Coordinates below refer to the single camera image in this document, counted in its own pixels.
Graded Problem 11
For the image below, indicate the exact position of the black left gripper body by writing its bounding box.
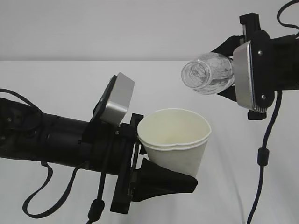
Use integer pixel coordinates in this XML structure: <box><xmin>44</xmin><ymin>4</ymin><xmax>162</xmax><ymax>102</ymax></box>
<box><xmin>88</xmin><ymin>113</ymin><xmax>143</xmax><ymax>214</ymax></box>

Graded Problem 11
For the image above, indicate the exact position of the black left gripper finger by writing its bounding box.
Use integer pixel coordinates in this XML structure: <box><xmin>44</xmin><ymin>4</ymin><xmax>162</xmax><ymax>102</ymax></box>
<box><xmin>132</xmin><ymin>158</ymin><xmax>198</xmax><ymax>202</ymax></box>

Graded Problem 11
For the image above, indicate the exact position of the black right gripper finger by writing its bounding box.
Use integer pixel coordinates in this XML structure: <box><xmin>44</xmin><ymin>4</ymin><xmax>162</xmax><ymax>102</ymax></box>
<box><xmin>211</xmin><ymin>35</ymin><xmax>244</xmax><ymax>57</ymax></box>
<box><xmin>217</xmin><ymin>85</ymin><xmax>237</xmax><ymax>102</ymax></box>

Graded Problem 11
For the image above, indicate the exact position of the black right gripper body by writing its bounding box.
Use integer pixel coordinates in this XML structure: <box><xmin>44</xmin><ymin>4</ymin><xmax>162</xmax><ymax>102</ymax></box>
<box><xmin>239</xmin><ymin>13</ymin><xmax>299</xmax><ymax>120</ymax></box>

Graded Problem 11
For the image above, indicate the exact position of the clear water bottle green label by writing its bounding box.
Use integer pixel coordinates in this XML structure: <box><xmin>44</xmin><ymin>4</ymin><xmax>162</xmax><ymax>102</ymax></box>
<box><xmin>181</xmin><ymin>52</ymin><xmax>235</xmax><ymax>95</ymax></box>

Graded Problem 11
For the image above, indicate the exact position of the white paper cup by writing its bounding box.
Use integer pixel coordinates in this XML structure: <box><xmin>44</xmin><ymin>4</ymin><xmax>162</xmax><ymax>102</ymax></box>
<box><xmin>137</xmin><ymin>108</ymin><xmax>212</xmax><ymax>177</ymax></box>

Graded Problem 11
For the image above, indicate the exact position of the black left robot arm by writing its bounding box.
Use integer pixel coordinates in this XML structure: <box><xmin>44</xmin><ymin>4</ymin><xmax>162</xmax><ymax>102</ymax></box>
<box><xmin>0</xmin><ymin>98</ymin><xmax>198</xmax><ymax>214</ymax></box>

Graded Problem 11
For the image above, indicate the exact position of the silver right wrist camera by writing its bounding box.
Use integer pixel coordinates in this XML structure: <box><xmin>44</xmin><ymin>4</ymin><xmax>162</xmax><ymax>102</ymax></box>
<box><xmin>233</xmin><ymin>30</ymin><xmax>274</xmax><ymax>113</ymax></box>

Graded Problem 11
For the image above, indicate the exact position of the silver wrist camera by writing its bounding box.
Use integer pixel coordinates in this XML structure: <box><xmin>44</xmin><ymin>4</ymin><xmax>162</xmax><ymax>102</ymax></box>
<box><xmin>233</xmin><ymin>30</ymin><xmax>274</xmax><ymax>113</ymax></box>
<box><xmin>90</xmin><ymin>72</ymin><xmax>135</xmax><ymax>126</ymax></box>

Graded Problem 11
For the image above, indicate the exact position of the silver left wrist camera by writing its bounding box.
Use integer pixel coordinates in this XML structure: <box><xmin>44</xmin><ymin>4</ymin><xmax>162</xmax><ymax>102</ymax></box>
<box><xmin>90</xmin><ymin>72</ymin><xmax>135</xmax><ymax>126</ymax></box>

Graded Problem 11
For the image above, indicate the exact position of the black left camera cable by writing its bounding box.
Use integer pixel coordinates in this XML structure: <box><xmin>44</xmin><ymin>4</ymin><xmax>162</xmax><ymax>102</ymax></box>
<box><xmin>85</xmin><ymin>171</ymin><xmax>107</xmax><ymax>224</ymax></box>

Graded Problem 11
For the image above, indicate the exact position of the black camera cable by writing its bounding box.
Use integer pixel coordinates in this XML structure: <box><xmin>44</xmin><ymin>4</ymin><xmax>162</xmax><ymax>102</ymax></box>
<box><xmin>85</xmin><ymin>171</ymin><xmax>107</xmax><ymax>224</ymax></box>
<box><xmin>246</xmin><ymin>0</ymin><xmax>299</xmax><ymax>224</ymax></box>

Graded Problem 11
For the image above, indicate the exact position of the black right camera cable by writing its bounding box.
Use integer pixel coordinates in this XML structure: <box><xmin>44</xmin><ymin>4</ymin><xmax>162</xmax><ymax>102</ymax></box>
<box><xmin>246</xmin><ymin>0</ymin><xmax>299</xmax><ymax>224</ymax></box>

